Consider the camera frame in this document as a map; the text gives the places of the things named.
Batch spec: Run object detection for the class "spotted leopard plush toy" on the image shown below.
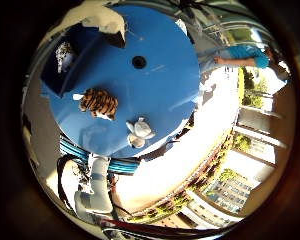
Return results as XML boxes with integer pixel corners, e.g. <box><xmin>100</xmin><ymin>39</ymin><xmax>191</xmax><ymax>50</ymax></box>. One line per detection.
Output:
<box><xmin>55</xmin><ymin>41</ymin><xmax>74</xmax><ymax>74</ymax></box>

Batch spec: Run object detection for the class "blue plastic container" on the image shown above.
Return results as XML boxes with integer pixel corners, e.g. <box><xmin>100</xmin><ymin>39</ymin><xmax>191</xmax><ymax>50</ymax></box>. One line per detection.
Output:
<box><xmin>39</xmin><ymin>23</ymin><xmax>104</xmax><ymax>98</ymax></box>

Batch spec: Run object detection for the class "black flat cable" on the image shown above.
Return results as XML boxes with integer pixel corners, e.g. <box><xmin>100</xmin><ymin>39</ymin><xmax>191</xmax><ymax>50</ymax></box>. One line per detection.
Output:
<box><xmin>56</xmin><ymin>154</ymin><xmax>91</xmax><ymax>214</ymax></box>

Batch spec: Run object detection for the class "white grey plush toy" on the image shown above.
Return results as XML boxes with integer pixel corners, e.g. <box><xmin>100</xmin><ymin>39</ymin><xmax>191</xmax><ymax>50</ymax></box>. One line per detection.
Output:
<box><xmin>125</xmin><ymin>116</ymin><xmax>157</xmax><ymax>149</ymax></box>

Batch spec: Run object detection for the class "person in teal shirt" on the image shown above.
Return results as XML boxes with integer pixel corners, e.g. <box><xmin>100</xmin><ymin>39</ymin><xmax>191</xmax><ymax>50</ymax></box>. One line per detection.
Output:
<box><xmin>213</xmin><ymin>44</ymin><xmax>291</xmax><ymax>81</ymax></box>

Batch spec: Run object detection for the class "black hanging cable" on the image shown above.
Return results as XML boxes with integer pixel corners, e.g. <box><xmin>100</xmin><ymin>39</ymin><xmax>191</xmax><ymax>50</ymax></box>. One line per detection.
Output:
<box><xmin>171</xmin><ymin>0</ymin><xmax>258</xmax><ymax>21</ymax></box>

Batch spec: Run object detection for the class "striped tiger plush toy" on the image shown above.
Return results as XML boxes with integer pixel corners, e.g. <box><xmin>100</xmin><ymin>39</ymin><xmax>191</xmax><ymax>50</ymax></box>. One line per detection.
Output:
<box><xmin>72</xmin><ymin>87</ymin><xmax>119</xmax><ymax>121</ymax></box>

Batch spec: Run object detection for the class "red cable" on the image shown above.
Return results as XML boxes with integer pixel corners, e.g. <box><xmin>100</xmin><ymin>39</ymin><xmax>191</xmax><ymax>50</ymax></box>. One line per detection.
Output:
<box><xmin>99</xmin><ymin>218</ymin><xmax>224</xmax><ymax>236</ymax></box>

